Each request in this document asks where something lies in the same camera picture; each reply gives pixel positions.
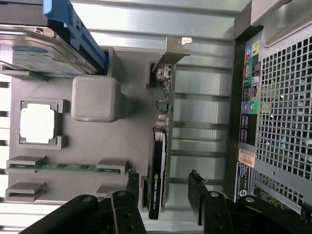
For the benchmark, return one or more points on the black label sticker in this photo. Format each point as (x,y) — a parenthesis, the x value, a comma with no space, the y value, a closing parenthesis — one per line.
(242,182)

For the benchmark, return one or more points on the pink sticker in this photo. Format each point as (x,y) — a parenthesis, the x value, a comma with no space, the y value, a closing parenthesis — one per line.
(247,157)

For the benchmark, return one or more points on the blue disk caddy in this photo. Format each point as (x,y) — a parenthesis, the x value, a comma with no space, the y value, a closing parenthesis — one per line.
(80,31)

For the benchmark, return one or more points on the green RAM stick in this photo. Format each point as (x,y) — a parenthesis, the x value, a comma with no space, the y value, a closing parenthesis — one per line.
(73,167)

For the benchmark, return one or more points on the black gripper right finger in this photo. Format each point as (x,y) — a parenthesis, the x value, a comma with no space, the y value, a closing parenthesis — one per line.
(219,214)

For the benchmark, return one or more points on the grey open PC case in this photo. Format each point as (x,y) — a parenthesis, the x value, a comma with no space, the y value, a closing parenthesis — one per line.
(280,97)

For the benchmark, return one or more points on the silver CPU chip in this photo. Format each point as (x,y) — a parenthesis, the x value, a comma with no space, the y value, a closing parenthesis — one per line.
(39,122)

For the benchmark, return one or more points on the silver hard disk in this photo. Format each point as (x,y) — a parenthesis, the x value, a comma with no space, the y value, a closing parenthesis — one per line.
(36,58)

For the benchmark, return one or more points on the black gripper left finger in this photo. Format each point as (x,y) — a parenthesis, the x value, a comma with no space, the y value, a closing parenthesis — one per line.
(80,214)

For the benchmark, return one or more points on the grey printed parts rack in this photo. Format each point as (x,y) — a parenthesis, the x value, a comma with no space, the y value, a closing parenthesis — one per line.
(97,146)

